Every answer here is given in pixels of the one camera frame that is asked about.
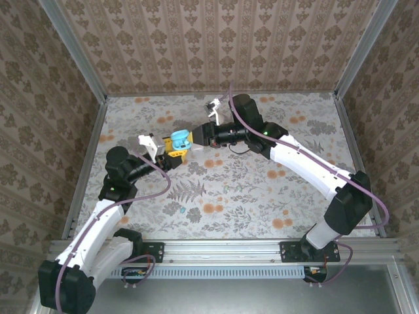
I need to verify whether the blue earbud charging case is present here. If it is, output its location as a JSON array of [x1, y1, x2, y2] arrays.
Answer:
[[170, 129, 192, 152]]

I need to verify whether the floral patterned tablecloth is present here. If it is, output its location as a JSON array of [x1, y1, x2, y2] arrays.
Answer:
[[83, 93, 377, 241]]

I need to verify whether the grey metal panel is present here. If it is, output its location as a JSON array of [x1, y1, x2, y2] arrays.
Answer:
[[29, 263, 419, 314]]

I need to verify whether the aluminium table side rail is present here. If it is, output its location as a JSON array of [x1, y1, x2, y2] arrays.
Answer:
[[62, 97, 109, 239], [333, 96, 388, 239]]

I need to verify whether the thin black gripper wire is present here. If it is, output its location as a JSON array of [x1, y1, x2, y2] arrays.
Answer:
[[228, 143, 250, 155]]

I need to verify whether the aluminium mounting rail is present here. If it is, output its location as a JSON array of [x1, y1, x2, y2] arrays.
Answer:
[[48, 238, 405, 265]]

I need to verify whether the black electronics box with wires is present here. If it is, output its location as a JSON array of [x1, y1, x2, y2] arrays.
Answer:
[[302, 265, 328, 284], [121, 266, 149, 285]]

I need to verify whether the aluminium frame post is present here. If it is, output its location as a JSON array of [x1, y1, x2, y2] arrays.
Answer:
[[38, 0, 108, 104], [334, 0, 399, 99]]

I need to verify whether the grey slotted cable duct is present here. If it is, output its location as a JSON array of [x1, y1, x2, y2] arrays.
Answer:
[[107, 265, 325, 279]]

